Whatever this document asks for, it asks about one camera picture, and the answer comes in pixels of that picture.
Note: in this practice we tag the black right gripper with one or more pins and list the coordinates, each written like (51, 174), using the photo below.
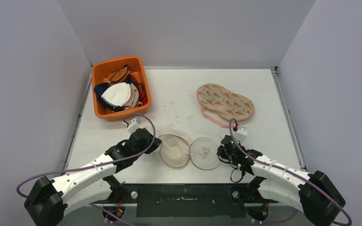
(222, 149)

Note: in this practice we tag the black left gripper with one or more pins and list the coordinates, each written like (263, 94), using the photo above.
(158, 143)

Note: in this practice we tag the white mesh laundry bag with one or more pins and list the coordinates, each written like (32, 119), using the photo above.
(179, 147)

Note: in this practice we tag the white bra black trim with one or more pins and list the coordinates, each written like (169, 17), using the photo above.
(117, 95)

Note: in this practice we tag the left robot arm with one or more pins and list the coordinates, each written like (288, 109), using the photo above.
(51, 199)

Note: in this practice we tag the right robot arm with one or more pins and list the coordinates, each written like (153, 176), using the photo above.
(313, 194)

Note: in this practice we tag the beige bra in bin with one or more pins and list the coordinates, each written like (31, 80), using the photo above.
(133, 101)

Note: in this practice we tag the carrot print bra case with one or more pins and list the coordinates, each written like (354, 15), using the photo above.
(225, 103)

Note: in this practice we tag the red garment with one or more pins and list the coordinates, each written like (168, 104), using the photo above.
(141, 89)

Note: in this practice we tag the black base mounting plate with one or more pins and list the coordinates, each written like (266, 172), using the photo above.
(186, 200)

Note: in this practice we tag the navy blue garment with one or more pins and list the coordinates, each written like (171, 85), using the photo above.
(100, 89)

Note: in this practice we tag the orange plastic bin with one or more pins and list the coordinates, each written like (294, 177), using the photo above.
(100, 73)

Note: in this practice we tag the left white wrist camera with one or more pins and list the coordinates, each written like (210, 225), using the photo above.
(134, 124)

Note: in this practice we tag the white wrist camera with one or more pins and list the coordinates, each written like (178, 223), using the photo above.
(240, 133)
(134, 124)

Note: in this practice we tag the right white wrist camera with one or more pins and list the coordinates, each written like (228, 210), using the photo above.
(240, 133)

